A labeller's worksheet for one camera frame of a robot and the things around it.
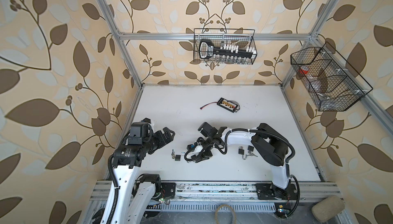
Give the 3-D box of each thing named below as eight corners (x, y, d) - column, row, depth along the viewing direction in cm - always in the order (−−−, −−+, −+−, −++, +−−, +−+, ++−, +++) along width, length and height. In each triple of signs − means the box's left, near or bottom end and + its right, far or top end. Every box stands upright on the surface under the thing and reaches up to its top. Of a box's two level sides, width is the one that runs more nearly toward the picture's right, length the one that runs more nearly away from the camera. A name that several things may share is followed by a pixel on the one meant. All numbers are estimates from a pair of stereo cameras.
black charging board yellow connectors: (216, 104, 111) (216, 102, 109) (221, 99, 115) (221, 97, 113) (234, 113, 106) (234, 111, 105) (238, 107, 110) (238, 105, 108)
